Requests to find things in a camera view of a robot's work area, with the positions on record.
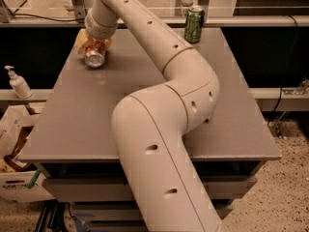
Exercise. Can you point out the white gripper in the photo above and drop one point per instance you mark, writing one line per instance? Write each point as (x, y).
(98, 31)

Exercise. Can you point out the red coke can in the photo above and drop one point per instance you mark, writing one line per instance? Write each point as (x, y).
(94, 56)

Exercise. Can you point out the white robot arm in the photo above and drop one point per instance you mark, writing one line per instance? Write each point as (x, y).
(148, 125)

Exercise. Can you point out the green soda can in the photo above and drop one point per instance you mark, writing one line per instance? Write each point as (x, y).
(193, 24)

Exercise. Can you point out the white pump bottle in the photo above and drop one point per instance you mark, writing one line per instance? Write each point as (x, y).
(19, 84)

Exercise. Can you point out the grey drawer cabinet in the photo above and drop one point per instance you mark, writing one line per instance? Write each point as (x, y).
(73, 138)

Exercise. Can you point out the green marker pen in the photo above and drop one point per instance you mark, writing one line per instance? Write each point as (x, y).
(33, 181)

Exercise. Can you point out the white cardboard box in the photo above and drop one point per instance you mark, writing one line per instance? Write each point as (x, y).
(15, 128)

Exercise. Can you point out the middle grey drawer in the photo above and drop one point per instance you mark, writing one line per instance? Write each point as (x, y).
(107, 211)

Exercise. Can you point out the grey drawer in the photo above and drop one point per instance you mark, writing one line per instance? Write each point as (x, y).
(117, 226)
(107, 211)
(116, 189)

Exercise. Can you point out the bottom grey drawer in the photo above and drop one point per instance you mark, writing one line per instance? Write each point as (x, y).
(117, 226)

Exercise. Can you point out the top grey drawer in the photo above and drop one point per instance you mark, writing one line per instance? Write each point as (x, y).
(116, 189)

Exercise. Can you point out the grey metal rail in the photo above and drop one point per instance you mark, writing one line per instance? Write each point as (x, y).
(210, 22)

